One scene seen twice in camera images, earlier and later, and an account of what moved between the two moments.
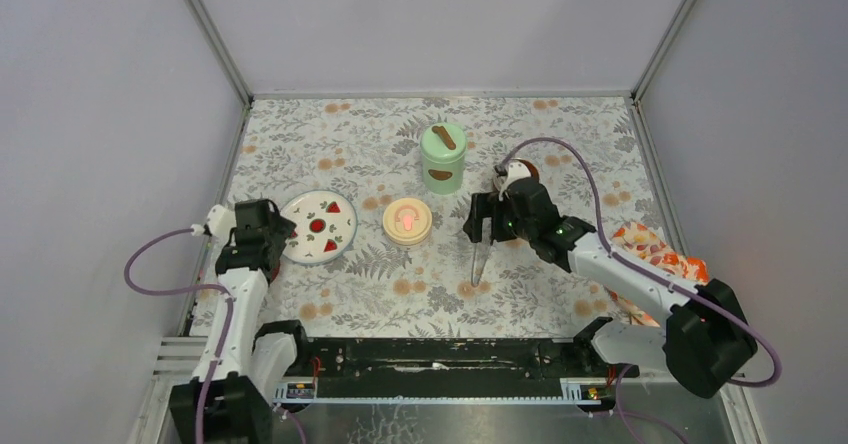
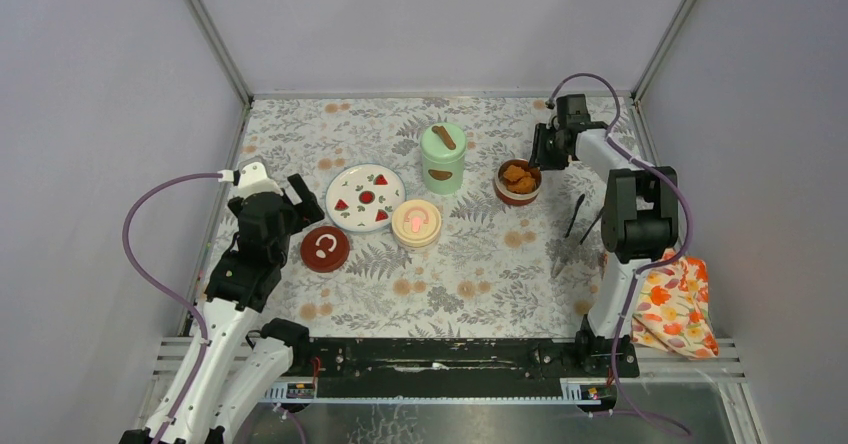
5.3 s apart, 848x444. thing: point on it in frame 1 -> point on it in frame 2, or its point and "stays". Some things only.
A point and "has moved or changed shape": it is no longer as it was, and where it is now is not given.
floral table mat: (379, 191) stays
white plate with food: (326, 226) -> (362, 197)
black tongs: (481, 251) has moved or changed shape
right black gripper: (486, 205) -> (538, 156)
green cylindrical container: (443, 178) stays
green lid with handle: (442, 143) stays
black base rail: (448, 367) stays
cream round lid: (407, 222) has moved or changed shape
